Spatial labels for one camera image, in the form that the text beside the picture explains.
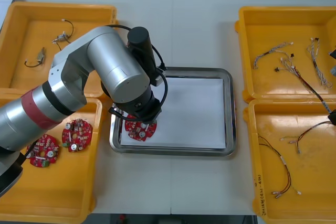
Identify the round red circuit board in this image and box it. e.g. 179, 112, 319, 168
25, 134, 61, 168
124, 113, 159, 142
61, 119, 94, 154

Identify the long red-black wire harness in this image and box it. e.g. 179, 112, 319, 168
258, 134, 303, 199

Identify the white paper sheet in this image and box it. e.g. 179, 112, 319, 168
119, 76, 228, 149

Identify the grey-white twisted wire harness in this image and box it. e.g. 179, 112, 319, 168
253, 42, 295, 70

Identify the white harness with black connectors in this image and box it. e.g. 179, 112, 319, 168
274, 52, 317, 95

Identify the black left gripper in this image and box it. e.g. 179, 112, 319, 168
122, 94, 162, 125

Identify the yellow-orange plastic bin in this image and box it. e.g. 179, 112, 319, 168
243, 99, 336, 224
234, 6, 336, 103
0, 1, 119, 99
0, 97, 108, 222

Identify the steel tray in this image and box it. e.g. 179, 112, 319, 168
0, 0, 19, 35
109, 67, 236, 157

